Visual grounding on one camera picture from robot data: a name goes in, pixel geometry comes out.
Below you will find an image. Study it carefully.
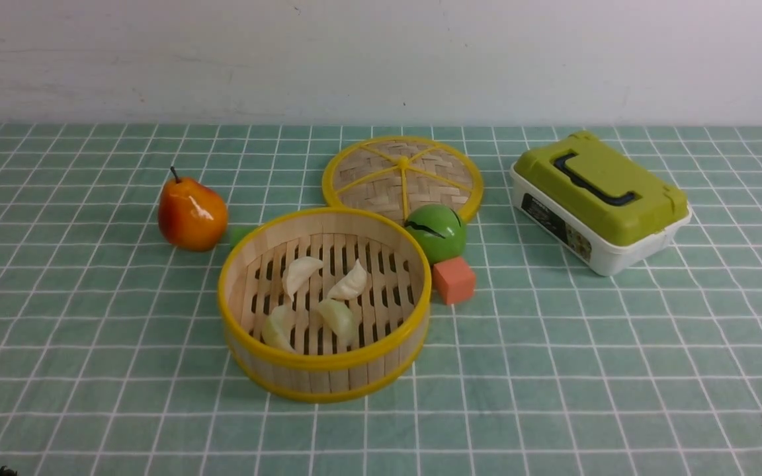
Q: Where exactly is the bamboo steamer tray yellow rim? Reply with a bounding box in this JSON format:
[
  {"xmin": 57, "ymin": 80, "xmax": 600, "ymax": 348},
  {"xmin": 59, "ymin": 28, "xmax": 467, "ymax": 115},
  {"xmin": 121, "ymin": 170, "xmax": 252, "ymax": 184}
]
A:
[{"xmin": 217, "ymin": 208, "xmax": 431, "ymax": 403}]

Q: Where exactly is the green checkered tablecloth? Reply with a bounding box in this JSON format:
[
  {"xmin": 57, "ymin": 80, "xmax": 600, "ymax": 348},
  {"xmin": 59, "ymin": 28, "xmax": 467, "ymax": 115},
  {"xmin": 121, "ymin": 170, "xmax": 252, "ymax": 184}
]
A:
[{"xmin": 0, "ymin": 124, "xmax": 762, "ymax": 475}]

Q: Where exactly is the pale green dumpling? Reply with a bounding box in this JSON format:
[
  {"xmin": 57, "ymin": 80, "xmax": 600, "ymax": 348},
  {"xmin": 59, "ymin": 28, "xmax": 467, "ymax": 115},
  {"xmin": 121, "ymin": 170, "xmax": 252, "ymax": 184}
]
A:
[
  {"xmin": 317, "ymin": 298, "xmax": 358, "ymax": 346},
  {"xmin": 261, "ymin": 302, "xmax": 296, "ymax": 354}
]

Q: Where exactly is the orange red toy pear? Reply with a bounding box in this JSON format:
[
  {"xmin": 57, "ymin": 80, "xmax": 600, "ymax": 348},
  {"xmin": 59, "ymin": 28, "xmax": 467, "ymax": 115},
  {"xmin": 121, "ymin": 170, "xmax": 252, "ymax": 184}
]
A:
[{"xmin": 157, "ymin": 166, "xmax": 229, "ymax": 252}]

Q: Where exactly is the small green block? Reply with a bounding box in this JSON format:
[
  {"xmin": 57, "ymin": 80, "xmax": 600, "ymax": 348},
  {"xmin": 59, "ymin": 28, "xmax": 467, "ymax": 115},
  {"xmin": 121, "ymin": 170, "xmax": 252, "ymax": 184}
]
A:
[{"xmin": 229, "ymin": 225, "xmax": 257, "ymax": 248}]

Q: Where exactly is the green lid white storage box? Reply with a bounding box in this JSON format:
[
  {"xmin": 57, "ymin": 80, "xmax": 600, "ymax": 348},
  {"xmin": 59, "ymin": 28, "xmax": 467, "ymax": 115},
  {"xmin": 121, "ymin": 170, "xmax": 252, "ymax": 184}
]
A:
[{"xmin": 510, "ymin": 130, "xmax": 693, "ymax": 276}]

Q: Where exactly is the black object bottom left edge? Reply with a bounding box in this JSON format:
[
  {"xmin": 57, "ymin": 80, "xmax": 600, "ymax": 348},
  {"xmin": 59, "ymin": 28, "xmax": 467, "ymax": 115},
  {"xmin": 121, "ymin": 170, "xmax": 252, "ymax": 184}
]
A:
[{"xmin": 0, "ymin": 466, "xmax": 19, "ymax": 476}]

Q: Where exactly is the woven bamboo steamer lid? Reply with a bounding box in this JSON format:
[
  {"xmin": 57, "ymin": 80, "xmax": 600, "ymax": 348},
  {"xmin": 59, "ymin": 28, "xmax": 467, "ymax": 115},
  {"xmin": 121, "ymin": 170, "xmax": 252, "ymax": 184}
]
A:
[{"xmin": 321, "ymin": 136, "xmax": 485, "ymax": 223}]

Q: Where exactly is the orange foam cube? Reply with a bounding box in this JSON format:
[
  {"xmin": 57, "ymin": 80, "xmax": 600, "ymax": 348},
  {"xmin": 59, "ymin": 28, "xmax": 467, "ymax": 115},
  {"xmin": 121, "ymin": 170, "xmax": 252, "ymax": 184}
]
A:
[{"xmin": 432, "ymin": 256, "xmax": 477, "ymax": 305}]

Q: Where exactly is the green toy apple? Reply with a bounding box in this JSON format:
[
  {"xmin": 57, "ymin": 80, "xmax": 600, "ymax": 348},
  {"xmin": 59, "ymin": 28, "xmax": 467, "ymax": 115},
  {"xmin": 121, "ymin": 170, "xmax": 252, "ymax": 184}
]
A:
[{"xmin": 404, "ymin": 203, "xmax": 468, "ymax": 265}]

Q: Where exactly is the white dumpling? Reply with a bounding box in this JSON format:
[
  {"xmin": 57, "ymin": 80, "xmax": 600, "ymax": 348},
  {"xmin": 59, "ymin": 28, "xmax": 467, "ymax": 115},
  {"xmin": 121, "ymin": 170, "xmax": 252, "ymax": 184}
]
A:
[
  {"xmin": 282, "ymin": 256, "xmax": 324, "ymax": 301},
  {"xmin": 326, "ymin": 259, "xmax": 368, "ymax": 301}
]

